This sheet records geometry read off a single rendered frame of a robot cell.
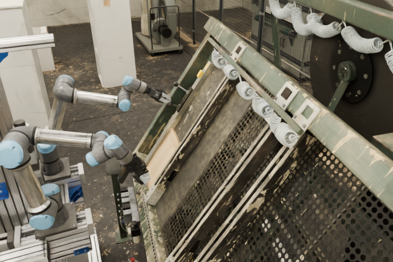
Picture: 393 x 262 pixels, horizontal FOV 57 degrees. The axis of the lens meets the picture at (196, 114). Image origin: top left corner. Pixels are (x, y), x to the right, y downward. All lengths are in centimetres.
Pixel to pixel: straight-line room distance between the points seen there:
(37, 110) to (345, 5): 371
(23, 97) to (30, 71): 34
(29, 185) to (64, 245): 57
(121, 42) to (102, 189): 280
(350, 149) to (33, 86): 387
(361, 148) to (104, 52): 518
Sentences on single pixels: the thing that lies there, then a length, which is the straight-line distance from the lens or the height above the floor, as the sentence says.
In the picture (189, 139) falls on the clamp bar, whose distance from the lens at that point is 222.
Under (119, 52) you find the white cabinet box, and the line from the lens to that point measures 611.
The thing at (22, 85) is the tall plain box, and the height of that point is 86.
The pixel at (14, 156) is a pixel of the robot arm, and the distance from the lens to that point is 183.
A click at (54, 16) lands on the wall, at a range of 1039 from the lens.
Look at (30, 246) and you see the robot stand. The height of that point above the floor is 96.
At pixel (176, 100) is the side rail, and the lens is 278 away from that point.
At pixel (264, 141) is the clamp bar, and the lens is 164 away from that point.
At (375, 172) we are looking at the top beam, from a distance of 122.
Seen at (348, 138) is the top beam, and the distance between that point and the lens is 132.
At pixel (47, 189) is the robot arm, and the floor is 127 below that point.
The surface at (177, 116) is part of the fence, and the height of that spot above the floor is 132.
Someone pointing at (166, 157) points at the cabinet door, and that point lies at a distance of 252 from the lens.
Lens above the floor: 258
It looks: 29 degrees down
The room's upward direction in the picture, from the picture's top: straight up
